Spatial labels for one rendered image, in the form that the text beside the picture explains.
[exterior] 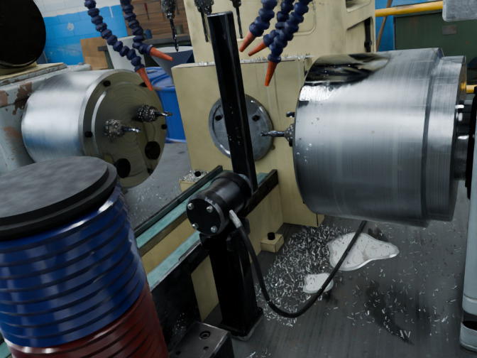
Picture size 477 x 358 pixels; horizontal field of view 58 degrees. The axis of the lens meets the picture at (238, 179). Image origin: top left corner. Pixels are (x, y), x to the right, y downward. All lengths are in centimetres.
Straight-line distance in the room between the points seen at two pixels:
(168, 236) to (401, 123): 43
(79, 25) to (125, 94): 647
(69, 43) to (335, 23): 684
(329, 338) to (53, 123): 63
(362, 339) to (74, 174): 55
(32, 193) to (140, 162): 80
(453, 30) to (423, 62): 413
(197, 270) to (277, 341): 16
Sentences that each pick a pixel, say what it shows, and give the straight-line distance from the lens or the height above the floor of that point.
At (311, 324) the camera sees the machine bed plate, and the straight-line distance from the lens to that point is 69.
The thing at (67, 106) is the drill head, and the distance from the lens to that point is 89.
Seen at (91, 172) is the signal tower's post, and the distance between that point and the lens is 17.
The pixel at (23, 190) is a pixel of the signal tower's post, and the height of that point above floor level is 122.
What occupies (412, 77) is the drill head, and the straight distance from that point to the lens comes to 58.
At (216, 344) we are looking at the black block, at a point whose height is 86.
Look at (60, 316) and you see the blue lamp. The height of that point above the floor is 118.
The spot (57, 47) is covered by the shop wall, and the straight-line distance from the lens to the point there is 775.
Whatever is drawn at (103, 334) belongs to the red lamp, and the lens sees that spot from 18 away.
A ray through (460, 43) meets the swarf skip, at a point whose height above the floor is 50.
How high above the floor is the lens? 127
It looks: 23 degrees down
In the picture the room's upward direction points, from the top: 9 degrees counter-clockwise
